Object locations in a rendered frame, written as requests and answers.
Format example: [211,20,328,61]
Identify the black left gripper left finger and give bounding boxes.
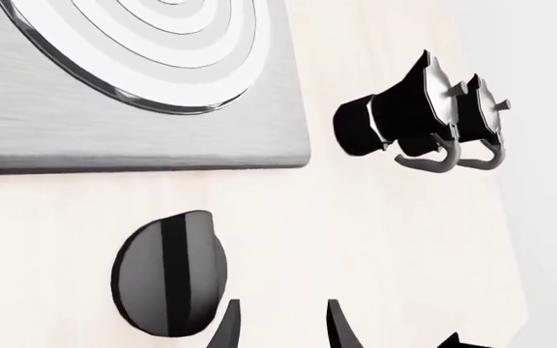
[204,299,243,348]

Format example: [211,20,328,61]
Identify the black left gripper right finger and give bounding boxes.
[326,299,365,348]

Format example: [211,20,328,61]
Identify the round black stove knob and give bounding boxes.
[110,209,229,339]

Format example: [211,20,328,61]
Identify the flat grey stove plate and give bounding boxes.
[0,0,312,177]

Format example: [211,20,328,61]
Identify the large black moka pot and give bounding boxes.
[332,49,469,175]

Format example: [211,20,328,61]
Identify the small black moka pot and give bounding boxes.
[396,72,513,171]

